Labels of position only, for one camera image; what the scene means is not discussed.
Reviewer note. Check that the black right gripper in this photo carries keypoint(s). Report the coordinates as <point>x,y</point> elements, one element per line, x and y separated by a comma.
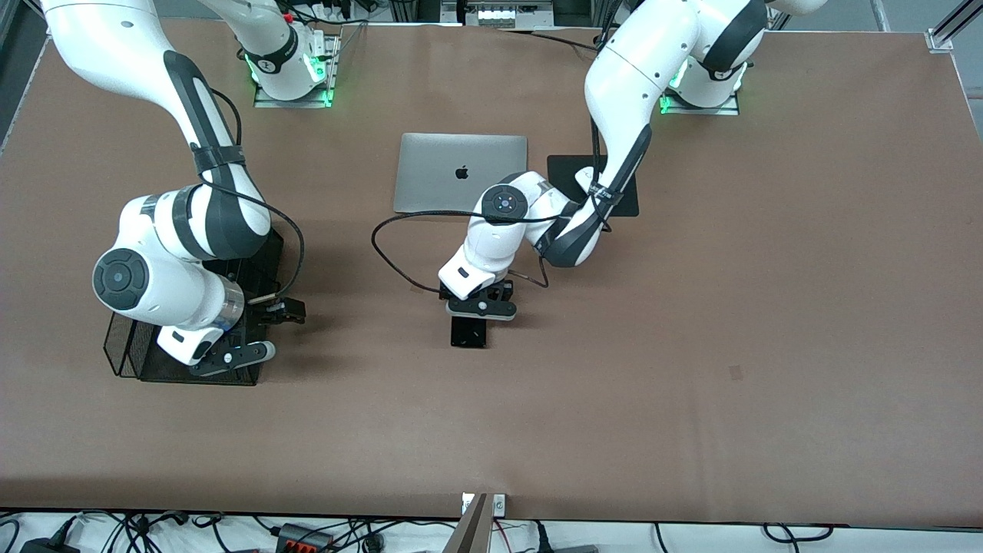
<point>259,310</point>

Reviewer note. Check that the aluminium frame profile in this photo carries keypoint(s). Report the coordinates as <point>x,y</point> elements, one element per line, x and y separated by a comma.
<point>941,38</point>

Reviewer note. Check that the black mouse pad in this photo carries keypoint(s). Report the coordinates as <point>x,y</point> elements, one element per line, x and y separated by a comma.
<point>559,170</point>

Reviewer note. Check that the small metal corner bracket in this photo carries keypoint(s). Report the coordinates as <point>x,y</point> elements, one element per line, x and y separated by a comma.
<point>499,504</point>
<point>466,503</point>

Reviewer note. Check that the aluminium profile bar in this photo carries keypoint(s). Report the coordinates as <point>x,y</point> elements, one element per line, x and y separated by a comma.
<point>472,530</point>

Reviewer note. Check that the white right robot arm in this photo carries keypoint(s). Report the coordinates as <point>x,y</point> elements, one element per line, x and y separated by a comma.
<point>184,296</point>

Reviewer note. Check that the black power adapter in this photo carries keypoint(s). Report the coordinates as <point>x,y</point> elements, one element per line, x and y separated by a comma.
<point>46,547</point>

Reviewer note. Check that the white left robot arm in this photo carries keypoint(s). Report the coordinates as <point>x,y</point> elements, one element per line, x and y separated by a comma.
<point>637,77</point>

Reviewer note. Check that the black hub with orange ports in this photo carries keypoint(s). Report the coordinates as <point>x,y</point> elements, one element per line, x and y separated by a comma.
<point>303,538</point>

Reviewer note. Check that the silver closed laptop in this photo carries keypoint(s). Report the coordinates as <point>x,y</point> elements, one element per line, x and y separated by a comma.
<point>430,169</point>

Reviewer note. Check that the grey device with white connectors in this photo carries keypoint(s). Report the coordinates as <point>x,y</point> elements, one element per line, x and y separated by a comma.
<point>499,15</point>

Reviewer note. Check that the black slab smartphone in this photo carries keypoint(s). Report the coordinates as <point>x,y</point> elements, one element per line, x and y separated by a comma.
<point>468,334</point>

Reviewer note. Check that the white power strip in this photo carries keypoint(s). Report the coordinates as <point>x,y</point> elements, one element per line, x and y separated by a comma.
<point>326,9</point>

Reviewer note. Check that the black mesh two-tier tray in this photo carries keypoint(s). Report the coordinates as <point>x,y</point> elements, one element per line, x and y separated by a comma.
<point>127,349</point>

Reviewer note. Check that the white computer mouse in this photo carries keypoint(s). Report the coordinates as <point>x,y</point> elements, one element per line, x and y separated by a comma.
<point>584,177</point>

